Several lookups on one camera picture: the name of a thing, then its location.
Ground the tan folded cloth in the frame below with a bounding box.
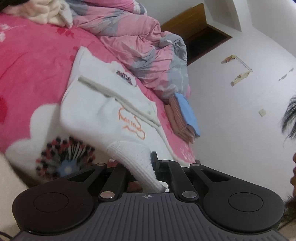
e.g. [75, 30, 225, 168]
[165, 104, 195, 144]

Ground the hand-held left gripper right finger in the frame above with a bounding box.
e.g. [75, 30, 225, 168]
[150, 151, 232, 202]

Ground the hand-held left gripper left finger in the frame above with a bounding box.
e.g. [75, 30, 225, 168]
[66, 163, 132, 202]

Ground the white sweatshirt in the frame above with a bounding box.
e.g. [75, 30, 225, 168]
[60, 46, 176, 193]

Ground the pink floral blanket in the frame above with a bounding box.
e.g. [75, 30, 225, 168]
[0, 11, 197, 186]

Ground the cream fleece garment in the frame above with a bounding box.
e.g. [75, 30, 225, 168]
[22, 0, 74, 29]

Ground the person's head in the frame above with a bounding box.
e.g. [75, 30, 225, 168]
[280, 95, 296, 230]

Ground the wooden door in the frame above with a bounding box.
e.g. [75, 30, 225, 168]
[160, 3, 233, 66]

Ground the pink grey quilt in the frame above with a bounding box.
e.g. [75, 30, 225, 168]
[65, 0, 191, 100]

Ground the torn wall sticker remnant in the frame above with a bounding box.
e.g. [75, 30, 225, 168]
[221, 55, 252, 72]
[230, 71, 250, 87]
[279, 68, 294, 81]

